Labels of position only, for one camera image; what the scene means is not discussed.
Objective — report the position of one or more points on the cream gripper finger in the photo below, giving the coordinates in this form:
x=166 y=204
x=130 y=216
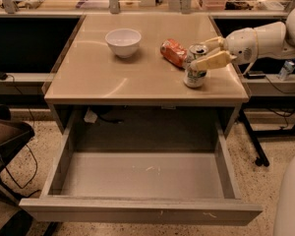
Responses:
x=215 y=43
x=217 y=60

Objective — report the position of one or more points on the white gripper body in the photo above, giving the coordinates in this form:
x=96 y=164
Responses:
x=241 y=47

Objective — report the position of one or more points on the green white 7up can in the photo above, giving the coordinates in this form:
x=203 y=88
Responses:
x=194 y=79

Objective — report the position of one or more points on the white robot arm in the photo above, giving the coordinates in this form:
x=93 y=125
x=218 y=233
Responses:
x=277 y=41

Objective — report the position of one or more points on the crushed orange soda can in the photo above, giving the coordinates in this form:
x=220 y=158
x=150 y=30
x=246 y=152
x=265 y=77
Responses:
x=173 y=52

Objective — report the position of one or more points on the open grey top drawer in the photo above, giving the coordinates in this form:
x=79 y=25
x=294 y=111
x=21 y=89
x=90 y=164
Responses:
x=143 y=165

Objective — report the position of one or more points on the white stick with black tip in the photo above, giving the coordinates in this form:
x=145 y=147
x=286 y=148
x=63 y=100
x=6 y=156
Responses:
x=248 y=68

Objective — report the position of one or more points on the black device on shelf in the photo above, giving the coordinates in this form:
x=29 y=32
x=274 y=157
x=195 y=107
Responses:
x=251 y=75

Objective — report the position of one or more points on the small blue white carton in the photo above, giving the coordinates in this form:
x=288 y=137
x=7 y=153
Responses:
x=286 y=70

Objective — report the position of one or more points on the white bowl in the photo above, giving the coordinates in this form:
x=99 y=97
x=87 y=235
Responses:
x=123 y=42

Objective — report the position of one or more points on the beige top cabinet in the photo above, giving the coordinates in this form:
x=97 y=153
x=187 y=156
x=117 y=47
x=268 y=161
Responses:
x=91 y=74

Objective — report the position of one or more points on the brown office chair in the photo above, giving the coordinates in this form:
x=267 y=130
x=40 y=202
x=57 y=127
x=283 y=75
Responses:
x=14 y=135

